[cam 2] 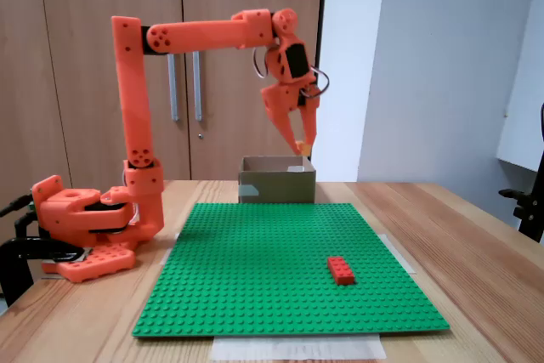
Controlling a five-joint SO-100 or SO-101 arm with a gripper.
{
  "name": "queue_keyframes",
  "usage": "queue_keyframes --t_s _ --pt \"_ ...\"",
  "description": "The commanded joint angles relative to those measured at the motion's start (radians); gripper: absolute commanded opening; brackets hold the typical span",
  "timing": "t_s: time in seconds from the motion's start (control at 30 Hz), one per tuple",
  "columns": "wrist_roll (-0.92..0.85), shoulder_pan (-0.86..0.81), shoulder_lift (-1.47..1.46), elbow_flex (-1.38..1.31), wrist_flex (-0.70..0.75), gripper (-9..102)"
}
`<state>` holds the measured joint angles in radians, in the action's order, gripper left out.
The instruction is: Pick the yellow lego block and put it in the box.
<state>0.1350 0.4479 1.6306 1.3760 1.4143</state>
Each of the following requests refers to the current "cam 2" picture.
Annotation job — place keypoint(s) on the yellow lego block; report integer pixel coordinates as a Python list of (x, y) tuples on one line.
[(305, 149)]

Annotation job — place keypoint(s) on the open cardboard box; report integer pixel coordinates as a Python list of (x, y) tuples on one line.
[(276, 186)]

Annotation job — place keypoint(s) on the green lego baseplate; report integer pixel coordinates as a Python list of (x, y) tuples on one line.
[(255, 273)]

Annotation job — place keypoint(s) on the red lego block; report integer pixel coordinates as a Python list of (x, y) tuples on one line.
[(341, 271)]

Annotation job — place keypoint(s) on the short masking tape strip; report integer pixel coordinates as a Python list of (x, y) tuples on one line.
[(169, 250), (401, 256)]

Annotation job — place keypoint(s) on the white furniture panel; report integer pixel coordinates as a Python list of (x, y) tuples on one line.
[(525, 125)]

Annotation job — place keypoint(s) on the long masking tape strip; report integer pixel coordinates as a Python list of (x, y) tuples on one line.
[(297, 348)]

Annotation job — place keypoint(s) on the black stand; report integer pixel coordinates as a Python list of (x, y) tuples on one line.
[(529, 210)]

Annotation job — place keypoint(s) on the black table clamp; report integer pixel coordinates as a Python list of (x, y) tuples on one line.
[(17, 278)]

